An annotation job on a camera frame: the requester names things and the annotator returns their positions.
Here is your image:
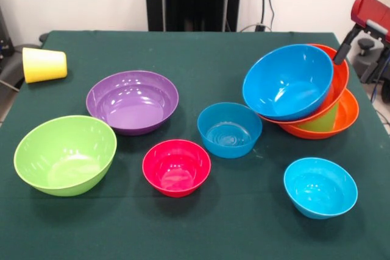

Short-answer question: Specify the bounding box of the black equipment base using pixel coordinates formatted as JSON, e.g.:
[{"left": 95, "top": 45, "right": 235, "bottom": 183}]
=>
[
  {"left": 0, "top": 7, "right": 49, "bottom": 93},
  {"left": 356, "top": 38, "right": 390, "bottom": 104}
]

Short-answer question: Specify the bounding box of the small dark blue bowl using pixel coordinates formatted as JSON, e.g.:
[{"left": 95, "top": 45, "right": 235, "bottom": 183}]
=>
[{"left": 197, "top": 102, "right": 263, "bottom": 159}]

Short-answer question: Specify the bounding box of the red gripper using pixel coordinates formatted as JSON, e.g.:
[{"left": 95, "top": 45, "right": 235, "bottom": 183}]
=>
[{"left": 333, "top": 0, "right": 390, "bottom": 65}]

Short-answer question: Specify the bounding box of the orange plastic bowl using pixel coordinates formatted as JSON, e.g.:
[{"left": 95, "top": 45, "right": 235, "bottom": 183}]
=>
[
  {"left": 279, "top": 88, "right": 360, "bottom": 140},
  {"left": 259, "top": 44, "right": 350, "bottom": 126}
]

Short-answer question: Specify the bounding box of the dark green tablecloth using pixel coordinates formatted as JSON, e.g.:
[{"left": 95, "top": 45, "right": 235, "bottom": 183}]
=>
[{"left": 0, "top": 30, "right": 390, "bottom": 260}]

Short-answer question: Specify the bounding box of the purple plastic bowl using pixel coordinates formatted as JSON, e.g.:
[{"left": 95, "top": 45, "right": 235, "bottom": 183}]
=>
[{"left": 86, "top": 71, "right": 180, "bottom": 136}]

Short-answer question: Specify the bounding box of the yellow plastic cup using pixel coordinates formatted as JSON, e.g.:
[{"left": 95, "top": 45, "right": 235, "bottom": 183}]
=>
[{"left": 23, "top": 47, "right": 68, "bottom": 84}]

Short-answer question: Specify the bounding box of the large blue plastic bowl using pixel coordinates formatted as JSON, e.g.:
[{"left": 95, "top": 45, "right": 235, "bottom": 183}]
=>
[{"left": 243, "top": 44, "right": 335, "bottom": 122}]

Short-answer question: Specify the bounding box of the green plastic cup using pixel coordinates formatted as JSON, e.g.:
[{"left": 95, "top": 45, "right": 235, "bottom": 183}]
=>
[{"left": 297, "top": 102, "right": 340, "bottom": 133}]

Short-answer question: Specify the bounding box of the large green plastic bowl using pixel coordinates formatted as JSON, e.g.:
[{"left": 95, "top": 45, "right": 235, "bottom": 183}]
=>
[{"left": 13, "top": 115, "right": 118, "bottom": 197}]

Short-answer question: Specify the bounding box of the pink plastic bowl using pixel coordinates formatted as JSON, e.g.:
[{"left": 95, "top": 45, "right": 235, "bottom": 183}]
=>
[{"left": 142, "top": 139, "right": 211, "bottom": 199}]

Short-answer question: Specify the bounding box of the small cyan plastic bowl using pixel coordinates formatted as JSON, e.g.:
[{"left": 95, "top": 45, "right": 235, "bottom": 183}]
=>
[{"left": 283, "top": 157, "right": 359, "bottom": 220}]

